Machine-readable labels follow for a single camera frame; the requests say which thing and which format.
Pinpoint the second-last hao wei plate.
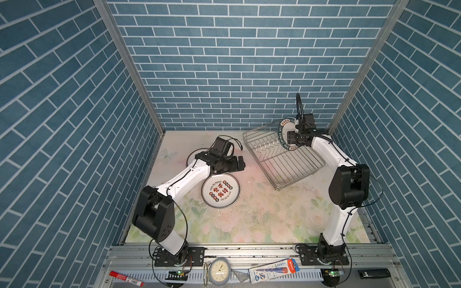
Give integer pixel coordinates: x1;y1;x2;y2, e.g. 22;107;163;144
277;117;299;151

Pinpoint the metal wire dish rack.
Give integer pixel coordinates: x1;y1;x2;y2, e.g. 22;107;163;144
243;120;325;190

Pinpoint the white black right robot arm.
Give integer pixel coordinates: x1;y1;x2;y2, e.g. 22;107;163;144
286;123;370;264

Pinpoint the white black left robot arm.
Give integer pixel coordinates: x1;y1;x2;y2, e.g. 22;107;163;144
132;151;246;265

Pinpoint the round white dial timer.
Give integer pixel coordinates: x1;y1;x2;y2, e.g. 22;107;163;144
208;258;231;286

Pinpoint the blue white toothpaste box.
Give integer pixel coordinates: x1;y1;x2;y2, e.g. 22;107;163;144
249;258;300;284

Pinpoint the red marker pen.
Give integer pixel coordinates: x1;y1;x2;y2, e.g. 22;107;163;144
109;271;145;287

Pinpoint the aluminium corner post right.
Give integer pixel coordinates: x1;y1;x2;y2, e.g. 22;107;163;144
327;0;409;134

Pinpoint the aluminium corner post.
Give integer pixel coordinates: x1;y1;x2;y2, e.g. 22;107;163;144
327;0;409;134
94;0;165;137

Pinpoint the aluminium front rail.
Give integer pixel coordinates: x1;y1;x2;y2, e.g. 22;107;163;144
95;243;411;288

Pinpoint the black device on rail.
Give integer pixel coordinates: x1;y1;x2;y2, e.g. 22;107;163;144
358;268;391;279

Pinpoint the aluminium corner post left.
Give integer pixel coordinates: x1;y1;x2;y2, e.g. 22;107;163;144
94;0;165;137

